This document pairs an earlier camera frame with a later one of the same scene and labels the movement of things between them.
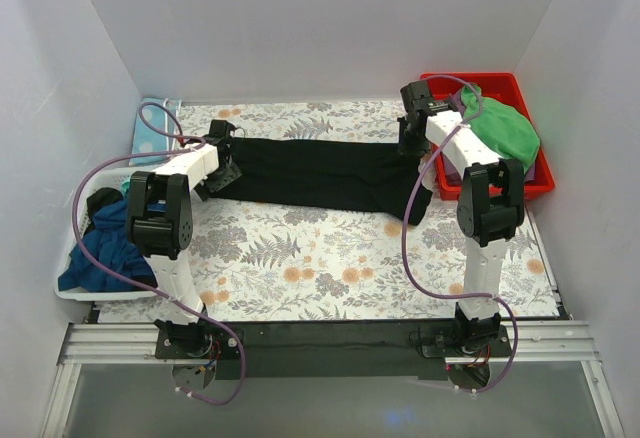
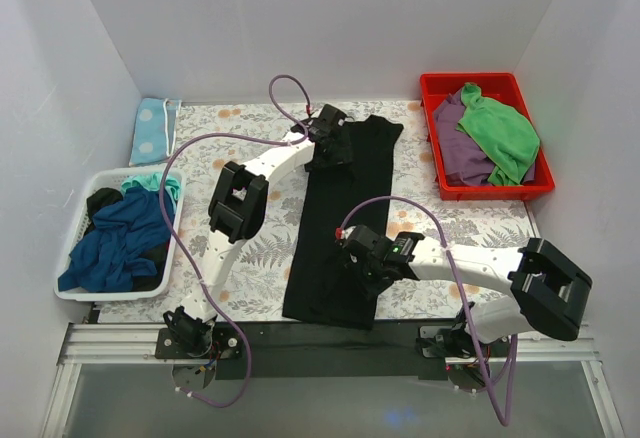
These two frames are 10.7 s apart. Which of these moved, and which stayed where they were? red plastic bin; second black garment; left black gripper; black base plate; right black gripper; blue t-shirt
Moved: left black gripper; right black gripper
Stayed: black base plate; blue t-shirt; red plastic bin; second black garment
